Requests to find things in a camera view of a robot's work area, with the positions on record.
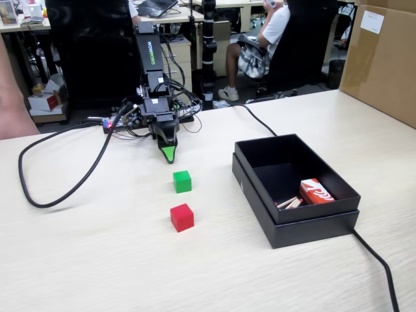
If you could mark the black mesh office chair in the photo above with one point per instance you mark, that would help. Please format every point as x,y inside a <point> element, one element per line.
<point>97,55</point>

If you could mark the blue controller board with LED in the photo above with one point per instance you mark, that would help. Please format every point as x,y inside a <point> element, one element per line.
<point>109,124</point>

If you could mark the grey book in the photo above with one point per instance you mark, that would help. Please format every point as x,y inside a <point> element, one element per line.
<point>32,22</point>

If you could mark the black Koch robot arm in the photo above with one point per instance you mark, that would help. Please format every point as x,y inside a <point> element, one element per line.
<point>149,48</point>

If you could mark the small gripper camera module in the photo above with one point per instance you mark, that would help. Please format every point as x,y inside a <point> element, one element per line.
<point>132,115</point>

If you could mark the white shipping label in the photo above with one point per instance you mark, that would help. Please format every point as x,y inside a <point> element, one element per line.
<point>372,21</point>

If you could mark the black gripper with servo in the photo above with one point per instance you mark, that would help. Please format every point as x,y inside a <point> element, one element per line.
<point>156,109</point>

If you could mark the red cube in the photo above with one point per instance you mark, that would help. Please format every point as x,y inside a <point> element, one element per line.
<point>182,217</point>

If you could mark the framed photo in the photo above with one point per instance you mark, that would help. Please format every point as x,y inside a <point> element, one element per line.
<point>8,13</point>

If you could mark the person in white shirt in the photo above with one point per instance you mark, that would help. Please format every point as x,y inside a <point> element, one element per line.
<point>133,13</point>

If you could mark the white red small box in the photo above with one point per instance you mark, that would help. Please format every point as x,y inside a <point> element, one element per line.
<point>45,102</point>

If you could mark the red-tipped wooden match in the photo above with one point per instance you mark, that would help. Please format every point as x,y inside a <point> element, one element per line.
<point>297,203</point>
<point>292,203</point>
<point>286,201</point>

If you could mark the orange white matchbox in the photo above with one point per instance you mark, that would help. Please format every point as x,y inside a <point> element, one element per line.
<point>317,193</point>

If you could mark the green cube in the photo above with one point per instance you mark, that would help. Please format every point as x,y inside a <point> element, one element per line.
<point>182,182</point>

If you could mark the person in striped shorts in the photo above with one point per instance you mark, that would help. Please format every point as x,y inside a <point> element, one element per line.
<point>276,29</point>

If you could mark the black pole with white bands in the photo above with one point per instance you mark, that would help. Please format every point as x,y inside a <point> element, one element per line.
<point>208,65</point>

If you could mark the large brown cardboard box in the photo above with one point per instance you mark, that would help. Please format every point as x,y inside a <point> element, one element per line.
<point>380,65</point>

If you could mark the beige drawer cabinet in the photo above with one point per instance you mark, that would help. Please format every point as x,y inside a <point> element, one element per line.
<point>180,61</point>

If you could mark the black laptop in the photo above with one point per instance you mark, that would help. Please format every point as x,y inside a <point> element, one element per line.
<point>156,8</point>

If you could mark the thin black stand rod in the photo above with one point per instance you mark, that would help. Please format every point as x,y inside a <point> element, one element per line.
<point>192,39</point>

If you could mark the black cardboard box lid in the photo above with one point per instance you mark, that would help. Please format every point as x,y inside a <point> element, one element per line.
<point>312,232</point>

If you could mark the beige side cabinet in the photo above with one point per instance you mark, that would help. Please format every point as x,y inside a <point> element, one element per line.
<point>222,48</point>

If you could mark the blurred nearby person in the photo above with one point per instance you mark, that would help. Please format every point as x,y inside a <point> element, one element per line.
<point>13,104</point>

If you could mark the beige office desk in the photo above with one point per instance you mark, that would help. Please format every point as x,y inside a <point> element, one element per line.
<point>19,28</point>

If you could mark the black cardboard box tray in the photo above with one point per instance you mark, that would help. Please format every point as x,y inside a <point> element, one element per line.
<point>279,156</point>

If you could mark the black trash bin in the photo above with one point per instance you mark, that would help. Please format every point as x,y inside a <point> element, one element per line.
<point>336,74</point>

